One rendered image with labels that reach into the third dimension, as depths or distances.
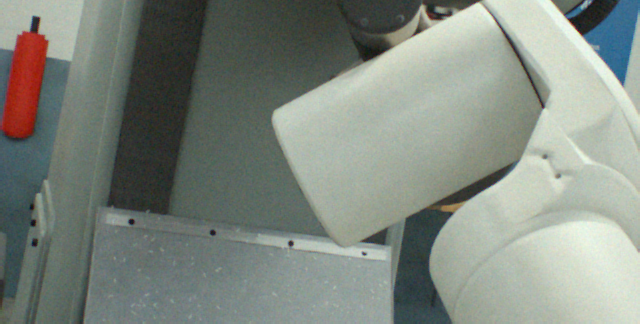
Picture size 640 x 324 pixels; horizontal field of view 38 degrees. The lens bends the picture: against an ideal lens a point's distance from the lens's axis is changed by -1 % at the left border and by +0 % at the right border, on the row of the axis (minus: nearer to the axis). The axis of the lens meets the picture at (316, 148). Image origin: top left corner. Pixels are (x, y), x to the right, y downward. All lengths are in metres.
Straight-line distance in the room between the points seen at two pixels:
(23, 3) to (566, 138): 4.51
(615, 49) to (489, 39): 5.46
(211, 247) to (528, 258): 0.69
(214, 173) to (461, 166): 0.62
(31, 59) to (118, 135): 3.68
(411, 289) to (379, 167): 5.00
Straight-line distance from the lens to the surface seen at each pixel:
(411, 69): 0.37
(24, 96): 4.62
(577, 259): 0.29
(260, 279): 0.97
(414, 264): 5.33
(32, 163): 4.79
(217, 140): 0.96
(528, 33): 0.36
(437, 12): 0.59
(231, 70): 0.96
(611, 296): 0.29
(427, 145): 0.36
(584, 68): 0.34
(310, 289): 0.98
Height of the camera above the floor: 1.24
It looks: 3 degrees down
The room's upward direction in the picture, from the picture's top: 11 degrees clockwise
